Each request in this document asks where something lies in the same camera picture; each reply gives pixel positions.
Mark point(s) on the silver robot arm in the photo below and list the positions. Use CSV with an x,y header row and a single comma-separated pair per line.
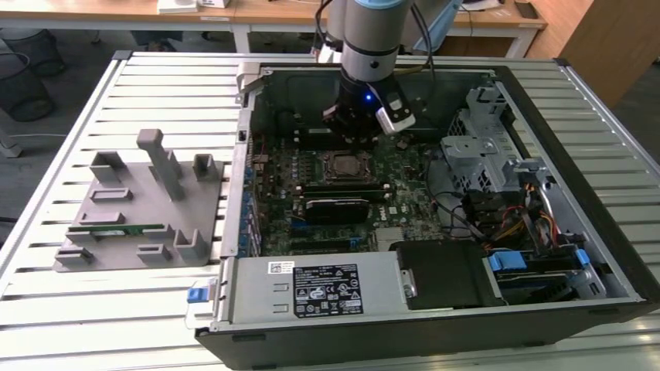
x,y
370,38

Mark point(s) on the silver chipset heat sink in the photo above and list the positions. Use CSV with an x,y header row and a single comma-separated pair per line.
x,y
389,236

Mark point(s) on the CPU socket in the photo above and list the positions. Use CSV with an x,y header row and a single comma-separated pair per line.
x,y
325,166

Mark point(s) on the black phone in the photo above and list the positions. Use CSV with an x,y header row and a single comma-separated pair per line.
x,y
525,9

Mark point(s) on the wooden cabinet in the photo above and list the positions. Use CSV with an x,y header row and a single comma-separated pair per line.
x,y
608,38

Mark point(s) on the black framed wrist camera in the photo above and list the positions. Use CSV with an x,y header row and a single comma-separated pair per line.
x,y
397,112

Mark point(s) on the black plastic shroud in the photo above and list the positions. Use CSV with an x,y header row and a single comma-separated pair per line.
x,y
442,270

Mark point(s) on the white box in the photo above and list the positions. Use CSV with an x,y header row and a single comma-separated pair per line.
x,y
177,7

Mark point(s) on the green RAM stick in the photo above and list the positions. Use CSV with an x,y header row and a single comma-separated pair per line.
x,y
149,228

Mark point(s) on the black PC case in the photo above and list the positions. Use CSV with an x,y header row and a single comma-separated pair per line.
x,y
360,348

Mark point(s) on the green motherboard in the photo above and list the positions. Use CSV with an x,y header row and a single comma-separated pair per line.
x,y
412,201

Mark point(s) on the wooden desk white frame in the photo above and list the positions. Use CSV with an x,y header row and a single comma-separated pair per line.
x,y
102,15
494,23

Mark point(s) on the silver power supply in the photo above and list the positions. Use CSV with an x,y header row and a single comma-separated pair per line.
x,y
257,286

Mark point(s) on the metal disk bay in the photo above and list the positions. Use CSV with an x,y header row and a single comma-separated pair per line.
x,y
466,148

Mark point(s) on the blue case latch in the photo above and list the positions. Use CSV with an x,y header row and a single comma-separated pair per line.
x,y
198,295

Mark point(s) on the black mesh waste bin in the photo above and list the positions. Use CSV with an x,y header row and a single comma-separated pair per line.
x,y
46,50
25,92

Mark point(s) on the grey parts rack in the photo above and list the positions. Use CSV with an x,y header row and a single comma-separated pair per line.
x,y
144,216

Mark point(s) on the blue plastic clip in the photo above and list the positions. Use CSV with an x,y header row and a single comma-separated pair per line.
x,y
582,258

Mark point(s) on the hard disk in blue carrier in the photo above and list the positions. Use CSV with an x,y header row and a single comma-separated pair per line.
x,y
505,263

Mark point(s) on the silver CPU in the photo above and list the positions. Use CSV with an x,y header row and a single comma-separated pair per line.
x,y
348,164

